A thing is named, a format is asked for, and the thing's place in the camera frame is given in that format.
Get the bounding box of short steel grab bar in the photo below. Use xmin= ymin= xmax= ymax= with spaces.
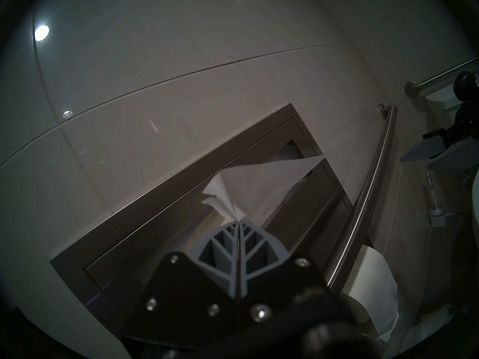
xmin=404 ymin=56 xmax=479 ymax=98

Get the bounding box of long steel grab bar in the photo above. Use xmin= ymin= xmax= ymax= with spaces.
xmin=323 ymin=103 xmax=398 ymax=293

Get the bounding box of white toilet tank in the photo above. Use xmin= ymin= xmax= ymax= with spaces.
xmin=426 ymin=86 xmax=464 ymax=110

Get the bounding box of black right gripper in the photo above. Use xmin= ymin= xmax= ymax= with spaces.
xmin=399 ymin=71 xmax=479 ymax=171

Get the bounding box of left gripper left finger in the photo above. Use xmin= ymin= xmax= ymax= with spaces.
xmin=120 ymin=221 xmax=240 ymax=349

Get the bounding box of white paper toilet seat cover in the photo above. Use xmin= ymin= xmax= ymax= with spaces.
xmin=201 ymin=154 xmax=327 ymax=228

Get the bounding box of white toilet paper roll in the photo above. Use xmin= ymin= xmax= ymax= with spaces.
xmin=341 ymin=245 xmax=400 ymax=342

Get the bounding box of white toilet brush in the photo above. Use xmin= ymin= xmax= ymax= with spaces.
xmin=424 ymin=171 xmax=448 ymax=227

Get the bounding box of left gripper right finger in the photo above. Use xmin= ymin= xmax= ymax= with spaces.
xmin=239 ymin=221 xmax=339 ymax=338

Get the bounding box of stainless steel dispenser cabinet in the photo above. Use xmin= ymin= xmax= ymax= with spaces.
xmin=49 ymin=103 xmax=354 ymax=349

